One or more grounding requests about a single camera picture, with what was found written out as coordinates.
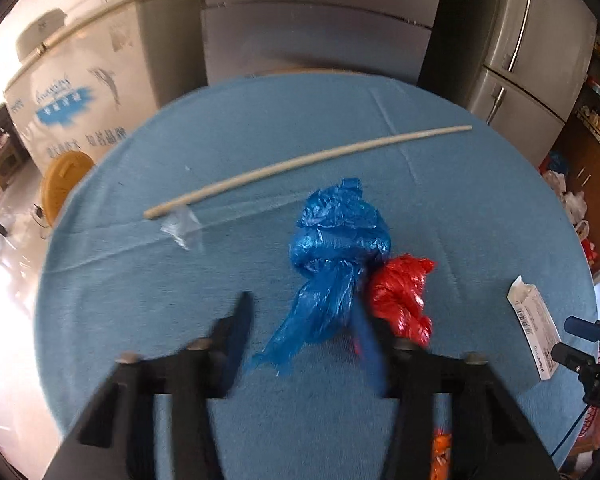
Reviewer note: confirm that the white chest freezer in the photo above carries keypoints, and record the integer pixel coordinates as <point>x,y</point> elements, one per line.
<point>105,60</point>

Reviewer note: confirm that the pile of plastic bags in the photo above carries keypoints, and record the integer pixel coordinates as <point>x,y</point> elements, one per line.
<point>572,200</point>

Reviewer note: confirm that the white rice cooker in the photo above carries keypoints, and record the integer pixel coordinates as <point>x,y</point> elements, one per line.
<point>40,32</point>

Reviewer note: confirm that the clear plastic scrap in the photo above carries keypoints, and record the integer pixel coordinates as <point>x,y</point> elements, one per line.
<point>180,225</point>

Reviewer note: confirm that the white carton box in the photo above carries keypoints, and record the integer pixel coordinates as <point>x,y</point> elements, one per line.
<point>535,330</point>

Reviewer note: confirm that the grey multi-door refrigerator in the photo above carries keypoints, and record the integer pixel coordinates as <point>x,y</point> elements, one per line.
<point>320,20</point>

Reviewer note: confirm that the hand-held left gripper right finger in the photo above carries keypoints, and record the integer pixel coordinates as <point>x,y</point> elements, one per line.
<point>370,345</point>

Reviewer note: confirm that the long white stick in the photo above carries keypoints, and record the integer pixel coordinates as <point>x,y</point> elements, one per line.
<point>305,160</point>

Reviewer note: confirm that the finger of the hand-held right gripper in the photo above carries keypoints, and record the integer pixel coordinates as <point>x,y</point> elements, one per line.
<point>570,356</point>
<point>582,327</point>

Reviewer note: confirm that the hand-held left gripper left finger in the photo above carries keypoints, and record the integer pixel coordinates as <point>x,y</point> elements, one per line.
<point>240,330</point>

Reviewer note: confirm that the round yellow fan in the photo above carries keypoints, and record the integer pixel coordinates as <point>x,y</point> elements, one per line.
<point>65,185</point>

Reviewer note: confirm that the blue tablecloth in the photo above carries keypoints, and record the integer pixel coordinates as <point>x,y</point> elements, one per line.
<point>230,260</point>

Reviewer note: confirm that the blue plastic bag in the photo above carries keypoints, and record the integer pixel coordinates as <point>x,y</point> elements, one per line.
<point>340,240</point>

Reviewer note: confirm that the red plastic bag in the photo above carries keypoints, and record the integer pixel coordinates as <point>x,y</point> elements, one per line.
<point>400,285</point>

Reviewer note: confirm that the red shiny wrapper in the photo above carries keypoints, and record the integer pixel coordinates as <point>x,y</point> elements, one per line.
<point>441,455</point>

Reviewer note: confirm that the silver two-door refrigerator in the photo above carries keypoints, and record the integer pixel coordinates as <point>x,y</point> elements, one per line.
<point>530,35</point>

